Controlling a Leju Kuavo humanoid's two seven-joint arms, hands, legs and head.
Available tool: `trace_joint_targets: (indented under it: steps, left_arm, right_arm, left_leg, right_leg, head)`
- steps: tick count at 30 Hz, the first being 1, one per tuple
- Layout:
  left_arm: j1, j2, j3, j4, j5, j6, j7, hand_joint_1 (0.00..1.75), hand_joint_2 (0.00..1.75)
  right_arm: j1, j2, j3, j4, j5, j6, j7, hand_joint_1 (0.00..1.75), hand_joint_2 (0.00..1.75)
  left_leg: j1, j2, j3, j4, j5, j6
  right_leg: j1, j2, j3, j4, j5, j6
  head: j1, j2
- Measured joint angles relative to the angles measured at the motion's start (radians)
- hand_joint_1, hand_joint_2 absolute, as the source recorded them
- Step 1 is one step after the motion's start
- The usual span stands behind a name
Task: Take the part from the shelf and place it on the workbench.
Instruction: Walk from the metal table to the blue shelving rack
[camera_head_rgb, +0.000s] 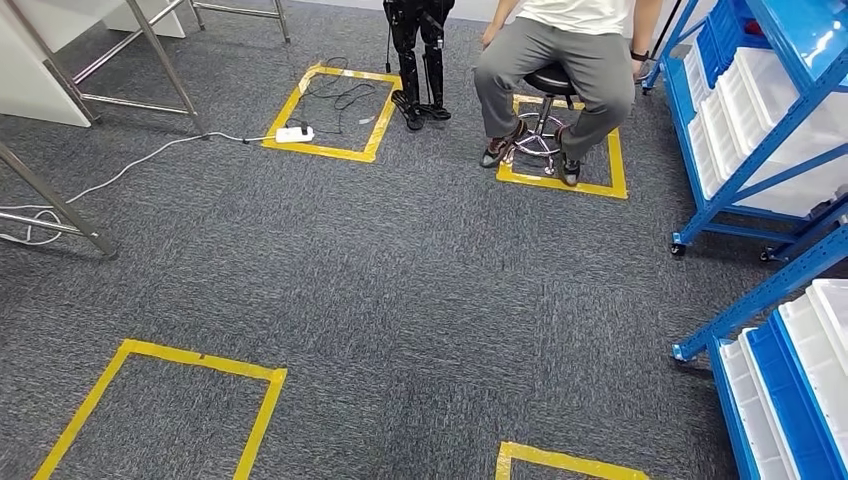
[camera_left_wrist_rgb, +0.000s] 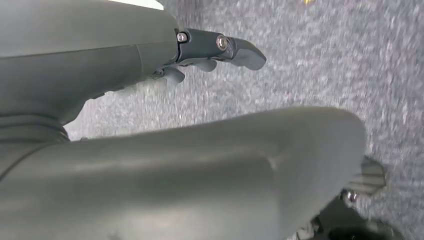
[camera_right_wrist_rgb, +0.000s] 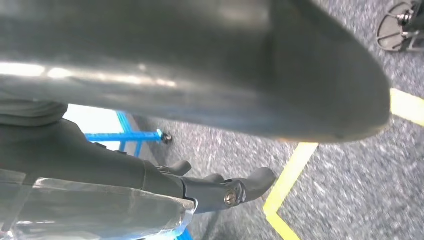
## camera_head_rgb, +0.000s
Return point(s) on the black stool seat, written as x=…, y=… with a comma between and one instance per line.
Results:
x=550, y=81

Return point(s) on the person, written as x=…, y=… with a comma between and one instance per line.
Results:
x=596, y=60

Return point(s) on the chrome chair base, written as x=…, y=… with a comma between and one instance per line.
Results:
x=538, y=142

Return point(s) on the blue plastic crate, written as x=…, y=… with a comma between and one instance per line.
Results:
x=795, y=411
x=719, y=33

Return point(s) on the white cabinet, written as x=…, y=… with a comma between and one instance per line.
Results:
x=33, y=79

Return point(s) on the blue metal shelf rack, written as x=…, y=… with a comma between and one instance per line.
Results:
x=762, y=298
x=729, y=192

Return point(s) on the white power strip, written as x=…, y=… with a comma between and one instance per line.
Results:
x=295, y=134

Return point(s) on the yellow floor tape square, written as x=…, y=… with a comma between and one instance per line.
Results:
x=616, y=172
x=563, y=459

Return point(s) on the stainless steel workbench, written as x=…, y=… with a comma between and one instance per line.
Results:
x=79, y=222

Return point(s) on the stainless steel table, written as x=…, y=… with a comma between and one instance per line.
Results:
x=169, y=73

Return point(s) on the small black humanoid robot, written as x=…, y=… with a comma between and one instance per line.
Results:
x=411, y=40

